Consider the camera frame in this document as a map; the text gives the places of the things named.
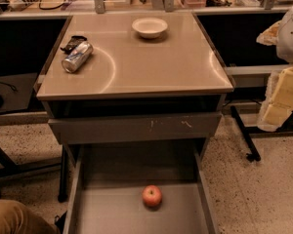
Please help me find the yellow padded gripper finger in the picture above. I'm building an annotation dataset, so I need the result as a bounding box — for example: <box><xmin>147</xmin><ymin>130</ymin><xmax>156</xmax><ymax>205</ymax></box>
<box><xmin>263</xmin><ymin>66</ymin><xmax>293</xmax><ymax>127</ymax></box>
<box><xmin>256</xmin><ymin>20</ymin><xmax>280</xmax><ymax>46</ymax></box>

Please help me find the red apple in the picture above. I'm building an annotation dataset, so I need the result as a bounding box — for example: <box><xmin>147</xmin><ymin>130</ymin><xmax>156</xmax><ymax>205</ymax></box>
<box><xmin>142</xmin><ymin>185</ymin><xmax>162</xmax><ymax>207</ymax></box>

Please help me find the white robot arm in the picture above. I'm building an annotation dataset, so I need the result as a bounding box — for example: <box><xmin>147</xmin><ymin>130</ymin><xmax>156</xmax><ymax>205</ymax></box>
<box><xmin>256</xmin><ymin>6</ymin><xmax>293</xmax><ymax>132</ymax></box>

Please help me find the grey drawer cabinet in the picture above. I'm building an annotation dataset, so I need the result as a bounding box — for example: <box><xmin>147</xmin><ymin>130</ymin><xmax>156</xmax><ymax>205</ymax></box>
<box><xmin>33</xmin><ymin>11</ymin><xmax>235</xmax><ymax>204</ymax></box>

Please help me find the open middle drawer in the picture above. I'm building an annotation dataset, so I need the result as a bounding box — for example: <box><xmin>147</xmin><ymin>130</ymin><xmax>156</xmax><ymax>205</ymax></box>
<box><xmin>63</xmin><ymin>144</ymin><xmax>220</xmax><ymax>234</ymax></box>

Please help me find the closed top drawer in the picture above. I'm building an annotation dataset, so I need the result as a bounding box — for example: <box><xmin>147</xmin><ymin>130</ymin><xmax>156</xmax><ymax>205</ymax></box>
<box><xmin>49</xmin><ymin>112</ymin><xmax>221</xmax><ymax>144</ymax></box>

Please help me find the white bowl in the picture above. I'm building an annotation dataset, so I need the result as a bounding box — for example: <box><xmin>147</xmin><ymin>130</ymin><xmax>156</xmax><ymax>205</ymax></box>
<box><xmin>132</xmin><ymin>18</ymin><xmax>168</xmax><ymax>39</ymax></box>

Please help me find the silver soda can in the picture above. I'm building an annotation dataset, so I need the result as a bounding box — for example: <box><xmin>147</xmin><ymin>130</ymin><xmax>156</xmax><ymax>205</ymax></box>
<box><xmin>62</xmin><ymin>41</ymin><xmax>93</xmax><ymax>73</ymax></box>

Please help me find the black snack wrapper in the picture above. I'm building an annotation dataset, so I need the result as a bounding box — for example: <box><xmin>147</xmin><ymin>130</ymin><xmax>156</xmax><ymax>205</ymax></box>
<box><xmin>61</xmin><ymin>35</ymin><xmax>87</xmax><ymax>55</ymax></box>

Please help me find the tan trouser knee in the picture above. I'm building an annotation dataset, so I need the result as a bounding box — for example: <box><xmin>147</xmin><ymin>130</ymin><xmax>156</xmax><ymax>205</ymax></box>
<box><xmin>0</xmin><ymin>199</ymin><xmax>62</xmax><ymax>234</ymax></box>

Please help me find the black table leg frame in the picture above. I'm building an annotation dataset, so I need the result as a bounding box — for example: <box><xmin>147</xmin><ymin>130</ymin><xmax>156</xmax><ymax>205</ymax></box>
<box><xmin>230</xmin><ymin>106</ymin><xmax>293</xmax><ymax>162</ymax></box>

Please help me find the black left table frame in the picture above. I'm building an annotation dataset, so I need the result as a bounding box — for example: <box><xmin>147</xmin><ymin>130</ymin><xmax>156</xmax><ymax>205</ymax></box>
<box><xmin>0</xmin><ymin>124</ymin><xmax>63</xmax><ymax>181</ymax></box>

